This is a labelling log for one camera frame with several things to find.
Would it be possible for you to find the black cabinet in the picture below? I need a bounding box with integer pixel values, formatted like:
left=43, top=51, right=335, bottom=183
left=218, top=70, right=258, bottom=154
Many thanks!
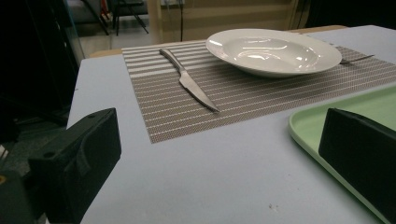
left=24, top=0, right=86, bottom=110

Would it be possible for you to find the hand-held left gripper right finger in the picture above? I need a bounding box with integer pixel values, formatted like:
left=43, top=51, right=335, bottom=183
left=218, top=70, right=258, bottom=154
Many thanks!
left=318, top=107, right=396, bottom=224

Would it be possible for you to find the striped woven placemat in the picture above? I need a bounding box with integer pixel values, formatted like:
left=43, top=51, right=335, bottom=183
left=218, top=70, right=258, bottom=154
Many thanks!
left=120, top=40, right=396, bottom=145

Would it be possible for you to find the green tray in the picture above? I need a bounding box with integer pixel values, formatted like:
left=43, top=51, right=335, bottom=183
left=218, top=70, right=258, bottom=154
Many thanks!
left=288, top=85, right=396, bottom=224

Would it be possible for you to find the pale blue board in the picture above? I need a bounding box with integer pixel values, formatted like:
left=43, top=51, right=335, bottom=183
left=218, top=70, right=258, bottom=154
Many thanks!
left=66, top=24, right=396, bottom=224

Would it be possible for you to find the steel table knife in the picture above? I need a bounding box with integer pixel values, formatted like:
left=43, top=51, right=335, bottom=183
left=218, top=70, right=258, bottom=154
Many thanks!
left=159, top=48, right=220, bottom=114

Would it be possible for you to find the white deep plate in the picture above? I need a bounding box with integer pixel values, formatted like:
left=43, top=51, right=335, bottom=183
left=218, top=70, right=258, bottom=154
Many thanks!
left=205, top=28, right=343, bottom=78

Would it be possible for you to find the steel fork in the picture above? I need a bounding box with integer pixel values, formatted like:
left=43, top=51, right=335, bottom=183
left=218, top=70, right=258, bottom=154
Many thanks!
left=339, top=54, right=375, bottom=65

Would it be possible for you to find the black hanging cable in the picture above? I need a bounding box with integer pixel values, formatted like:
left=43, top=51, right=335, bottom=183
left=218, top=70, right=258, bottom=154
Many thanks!
left=178, top=0, right=185, bottom=43

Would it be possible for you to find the light wooden shelf unit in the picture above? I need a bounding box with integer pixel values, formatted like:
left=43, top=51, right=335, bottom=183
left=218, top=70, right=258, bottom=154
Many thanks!
left=148, top=0, right=302, bottom=45

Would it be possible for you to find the black tripod stand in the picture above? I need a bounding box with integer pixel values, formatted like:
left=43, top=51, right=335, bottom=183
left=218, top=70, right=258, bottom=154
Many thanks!
left=80, top=0, right=149, bottom=36

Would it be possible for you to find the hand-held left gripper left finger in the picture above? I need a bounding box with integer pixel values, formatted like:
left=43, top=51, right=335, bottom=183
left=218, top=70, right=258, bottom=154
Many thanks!
left=27, top=107, right=122, bottom=224

